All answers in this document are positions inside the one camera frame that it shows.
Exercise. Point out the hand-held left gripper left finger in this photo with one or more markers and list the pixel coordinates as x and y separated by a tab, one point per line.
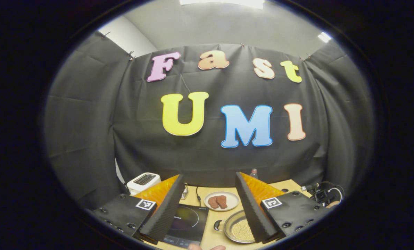
167	208

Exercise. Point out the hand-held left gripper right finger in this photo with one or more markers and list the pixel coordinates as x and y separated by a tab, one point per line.
254	208

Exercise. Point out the black induction cooktop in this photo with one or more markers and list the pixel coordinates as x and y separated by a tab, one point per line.
188	222

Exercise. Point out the soybeans in pot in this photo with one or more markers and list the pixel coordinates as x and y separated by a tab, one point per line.
243	231

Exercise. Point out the white round plate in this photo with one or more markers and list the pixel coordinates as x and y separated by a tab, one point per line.
233	199

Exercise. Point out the raw red meat piece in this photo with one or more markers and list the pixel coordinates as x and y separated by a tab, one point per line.
213	203
222	201

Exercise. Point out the clear plastic water bottle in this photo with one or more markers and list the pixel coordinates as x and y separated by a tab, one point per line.
253	174

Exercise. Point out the white toaster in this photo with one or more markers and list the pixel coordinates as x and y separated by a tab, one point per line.
142	182

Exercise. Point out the black backdrop cloth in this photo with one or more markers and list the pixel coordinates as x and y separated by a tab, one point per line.
141	146

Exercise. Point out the ceiling light panel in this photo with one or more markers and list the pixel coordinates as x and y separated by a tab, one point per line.
324	37
224	2

